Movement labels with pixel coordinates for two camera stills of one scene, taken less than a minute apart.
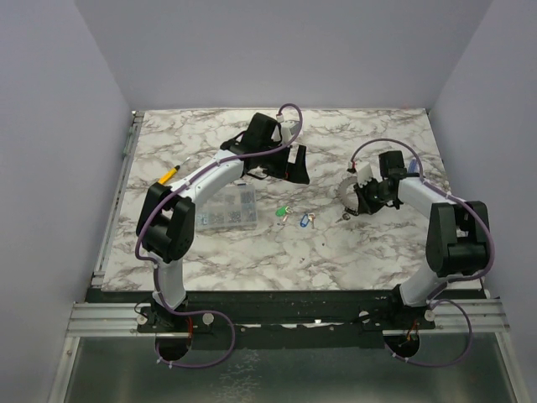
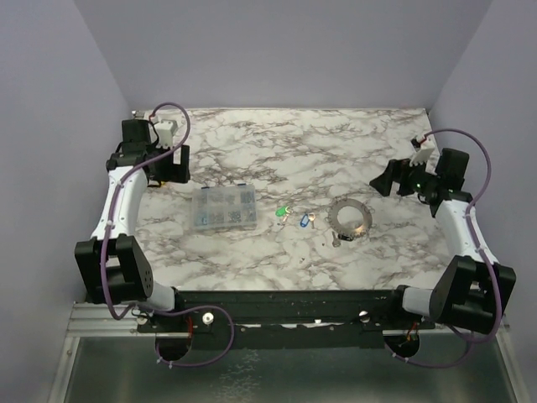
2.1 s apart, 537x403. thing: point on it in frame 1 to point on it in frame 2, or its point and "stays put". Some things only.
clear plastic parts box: [236, 206] stays put
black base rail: [296, 320] stays put
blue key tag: [304, 220] stays put
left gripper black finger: [299, 171] to [180, 173]
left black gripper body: [275, 164] to [163, 169]
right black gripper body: [367, 196] to [404, 177]
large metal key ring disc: [349, 201] to [346, 231]
